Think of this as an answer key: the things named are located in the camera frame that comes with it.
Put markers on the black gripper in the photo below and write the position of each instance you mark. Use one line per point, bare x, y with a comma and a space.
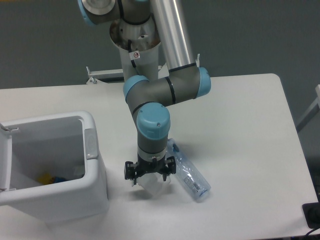
149, 163

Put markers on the white plastic wrapper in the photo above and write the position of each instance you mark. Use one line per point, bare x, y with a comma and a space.
153, 183

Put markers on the clear plastic water bottle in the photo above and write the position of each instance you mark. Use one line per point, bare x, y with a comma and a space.
188, 175

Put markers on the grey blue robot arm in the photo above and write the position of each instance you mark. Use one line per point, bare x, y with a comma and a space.
159, 70

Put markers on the white open trash can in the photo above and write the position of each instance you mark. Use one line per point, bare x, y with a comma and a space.
64, 145

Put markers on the blue trash item in bin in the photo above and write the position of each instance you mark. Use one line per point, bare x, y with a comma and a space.
58, 180

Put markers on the yellow trash item in bin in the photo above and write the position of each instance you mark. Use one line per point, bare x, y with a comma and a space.
46, 179

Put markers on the black device at table edge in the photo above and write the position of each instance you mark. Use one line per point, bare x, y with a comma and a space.
312, 214

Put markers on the white frame at right edge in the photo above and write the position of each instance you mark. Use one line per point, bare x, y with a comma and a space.
310, 112

